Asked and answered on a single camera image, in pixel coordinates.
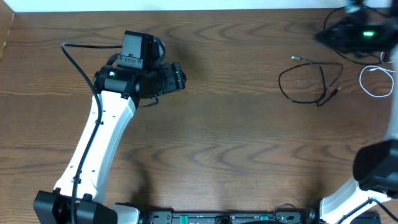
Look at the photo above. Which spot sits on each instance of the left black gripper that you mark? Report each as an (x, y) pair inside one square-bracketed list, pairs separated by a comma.
[(176, 78)]

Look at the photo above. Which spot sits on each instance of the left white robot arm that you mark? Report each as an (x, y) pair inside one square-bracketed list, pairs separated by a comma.
[(138, 72)]

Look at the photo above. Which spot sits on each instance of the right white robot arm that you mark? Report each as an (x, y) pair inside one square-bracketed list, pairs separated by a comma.
[(374, 179)]

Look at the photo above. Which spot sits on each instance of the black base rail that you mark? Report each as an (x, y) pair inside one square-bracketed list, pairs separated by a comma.
[(282, 215)]

